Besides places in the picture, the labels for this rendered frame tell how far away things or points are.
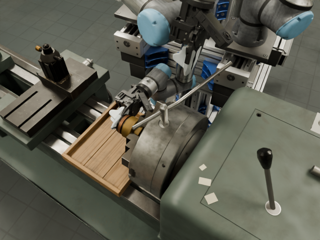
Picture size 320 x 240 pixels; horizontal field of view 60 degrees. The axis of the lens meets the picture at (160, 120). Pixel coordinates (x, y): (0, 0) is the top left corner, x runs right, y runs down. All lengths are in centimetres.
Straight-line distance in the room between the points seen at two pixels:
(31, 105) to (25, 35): 225
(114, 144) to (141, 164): 39
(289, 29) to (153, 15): 46
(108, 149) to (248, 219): 69
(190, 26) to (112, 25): 267
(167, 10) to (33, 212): 169
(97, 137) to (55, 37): 225
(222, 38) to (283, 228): 47
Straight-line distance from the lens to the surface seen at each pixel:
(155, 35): 88
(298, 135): 87
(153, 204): 110
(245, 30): 121
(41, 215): 215
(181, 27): 77
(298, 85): 293
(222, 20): 145
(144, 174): 85
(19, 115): 132
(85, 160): 120
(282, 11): 108
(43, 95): 135
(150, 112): 94
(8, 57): 171
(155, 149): 81
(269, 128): 85
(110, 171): 115
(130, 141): 94
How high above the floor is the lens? 190
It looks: 54 degrees down
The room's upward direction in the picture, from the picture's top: straight up
